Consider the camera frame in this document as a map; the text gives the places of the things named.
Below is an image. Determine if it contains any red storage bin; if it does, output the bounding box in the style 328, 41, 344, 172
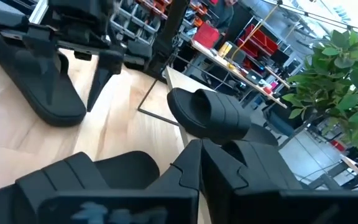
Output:
193, 23, 221, 49

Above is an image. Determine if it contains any grey storage bin rack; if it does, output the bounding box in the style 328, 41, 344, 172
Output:
110, 0, 170, 46

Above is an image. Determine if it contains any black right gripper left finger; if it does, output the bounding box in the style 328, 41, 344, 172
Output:
39, 139, 202, 224

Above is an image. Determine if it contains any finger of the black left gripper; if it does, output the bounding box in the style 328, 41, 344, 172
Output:
16, 37, 62, 106
86, 51, 124, 113

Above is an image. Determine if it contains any dark blue chair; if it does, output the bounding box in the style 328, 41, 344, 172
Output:
264, 107, 295, 138

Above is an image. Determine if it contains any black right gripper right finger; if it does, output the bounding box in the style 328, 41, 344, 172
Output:
201, 139, 358, 224

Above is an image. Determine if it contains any wooden workbench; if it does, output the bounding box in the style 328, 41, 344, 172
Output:
191, 39, 290, 110

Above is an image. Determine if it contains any yellow can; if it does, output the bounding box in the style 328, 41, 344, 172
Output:
218, 41, 233, 58

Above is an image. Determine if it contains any green leafy plant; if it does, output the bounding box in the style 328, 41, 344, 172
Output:
282, 28, 358, 151

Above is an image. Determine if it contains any person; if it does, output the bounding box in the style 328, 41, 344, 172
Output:
209, 0, 239, 34

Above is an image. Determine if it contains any yellow cable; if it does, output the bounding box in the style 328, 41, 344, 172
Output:
227, 2, 281, 68

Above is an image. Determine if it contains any red bin rack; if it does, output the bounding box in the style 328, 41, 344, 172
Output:
236, 24, 280, 58

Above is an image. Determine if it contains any wooden table with black legs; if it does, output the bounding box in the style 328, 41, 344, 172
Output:
303, 154, 358, 190

